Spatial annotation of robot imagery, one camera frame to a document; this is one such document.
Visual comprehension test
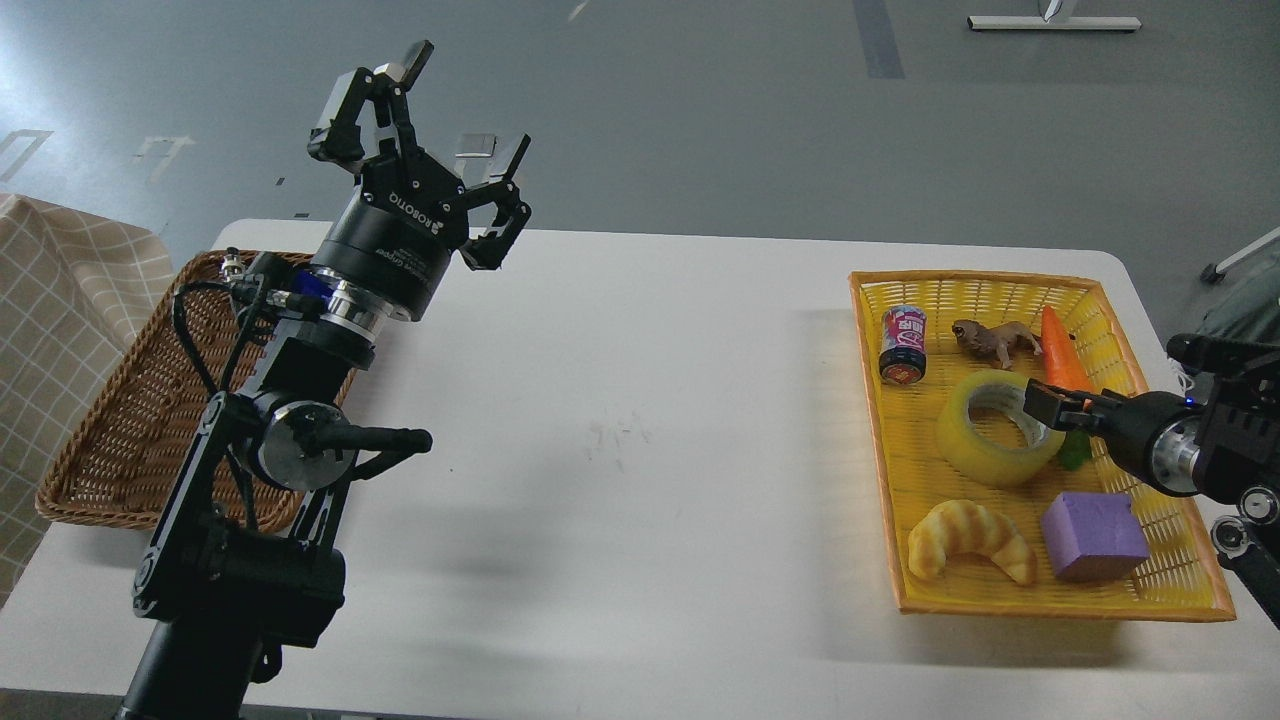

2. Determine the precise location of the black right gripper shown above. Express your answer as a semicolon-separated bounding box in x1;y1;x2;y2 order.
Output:
1023;380;1204;497

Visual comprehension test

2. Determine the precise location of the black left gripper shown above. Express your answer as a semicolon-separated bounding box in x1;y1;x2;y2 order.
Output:
307;40;532;322

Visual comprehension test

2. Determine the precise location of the yellow tape roll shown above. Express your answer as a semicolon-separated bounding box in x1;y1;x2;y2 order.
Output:
934;370;1065;489

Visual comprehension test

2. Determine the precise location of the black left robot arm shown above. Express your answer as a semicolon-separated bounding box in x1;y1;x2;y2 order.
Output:
116;40;531;719

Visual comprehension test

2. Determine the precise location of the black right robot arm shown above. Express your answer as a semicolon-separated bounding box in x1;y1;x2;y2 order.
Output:
1023;333;1279;623

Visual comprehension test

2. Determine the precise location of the toy carrot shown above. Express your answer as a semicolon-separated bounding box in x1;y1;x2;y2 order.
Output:
1039;305;1096;471

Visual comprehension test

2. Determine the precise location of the brown toy animal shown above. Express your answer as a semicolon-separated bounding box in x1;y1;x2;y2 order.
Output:
950;319;1044;372

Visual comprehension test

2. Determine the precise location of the yellow plastic basket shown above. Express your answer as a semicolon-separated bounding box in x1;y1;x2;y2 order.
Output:
849;270;1236;623

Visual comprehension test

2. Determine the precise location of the purple foam block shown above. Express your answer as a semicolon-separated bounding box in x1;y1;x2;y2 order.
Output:
1039;492;1151;583

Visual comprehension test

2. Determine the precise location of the toy croissant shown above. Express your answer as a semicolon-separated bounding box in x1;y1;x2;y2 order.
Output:
908;498;1038;585

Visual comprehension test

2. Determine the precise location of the small drink can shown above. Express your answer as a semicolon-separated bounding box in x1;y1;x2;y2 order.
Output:
878;304;927;386

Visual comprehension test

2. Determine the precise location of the beige checkered cloth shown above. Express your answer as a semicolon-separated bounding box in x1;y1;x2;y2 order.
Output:
1;193;173;600

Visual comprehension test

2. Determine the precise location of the white stand base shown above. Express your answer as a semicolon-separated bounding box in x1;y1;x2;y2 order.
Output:
966;1;1143;33

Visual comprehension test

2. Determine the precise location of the brown wicker basket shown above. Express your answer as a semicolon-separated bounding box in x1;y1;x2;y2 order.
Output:
35;251;303;533

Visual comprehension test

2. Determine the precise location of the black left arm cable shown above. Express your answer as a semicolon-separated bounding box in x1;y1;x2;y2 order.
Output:
170;281;271;401

